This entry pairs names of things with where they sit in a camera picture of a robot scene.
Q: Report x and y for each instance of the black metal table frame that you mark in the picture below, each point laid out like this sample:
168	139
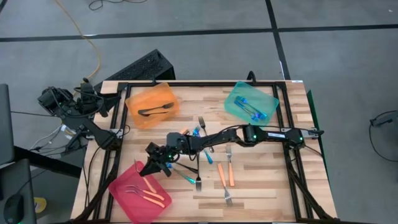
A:
202	84

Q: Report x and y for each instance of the black side desk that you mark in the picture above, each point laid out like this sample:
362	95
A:
37	161

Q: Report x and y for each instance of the orange translucent plastic bin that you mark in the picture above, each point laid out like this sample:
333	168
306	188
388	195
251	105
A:
149	93

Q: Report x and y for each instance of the red translucent plastic bin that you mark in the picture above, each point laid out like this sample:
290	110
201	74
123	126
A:
136	211

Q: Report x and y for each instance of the black computer mouse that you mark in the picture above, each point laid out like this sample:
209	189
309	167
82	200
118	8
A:
14	208

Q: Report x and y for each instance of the teal translucent plastic bin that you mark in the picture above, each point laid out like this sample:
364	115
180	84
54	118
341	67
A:
264	95

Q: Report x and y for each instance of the grey laptop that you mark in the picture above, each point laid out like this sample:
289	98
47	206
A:
6	124

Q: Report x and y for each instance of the black table edge clamp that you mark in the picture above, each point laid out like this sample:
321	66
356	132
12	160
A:
251	76

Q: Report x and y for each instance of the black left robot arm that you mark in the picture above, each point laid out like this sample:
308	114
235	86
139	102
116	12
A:
93	132

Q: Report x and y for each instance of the yellow tape roll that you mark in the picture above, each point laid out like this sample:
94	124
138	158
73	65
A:
39	205

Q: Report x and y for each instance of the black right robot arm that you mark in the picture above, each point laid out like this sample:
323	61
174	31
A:
264	135

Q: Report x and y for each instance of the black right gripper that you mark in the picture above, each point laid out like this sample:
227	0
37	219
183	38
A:
161	154

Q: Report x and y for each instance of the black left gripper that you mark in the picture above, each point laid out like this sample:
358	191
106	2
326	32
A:
91	98

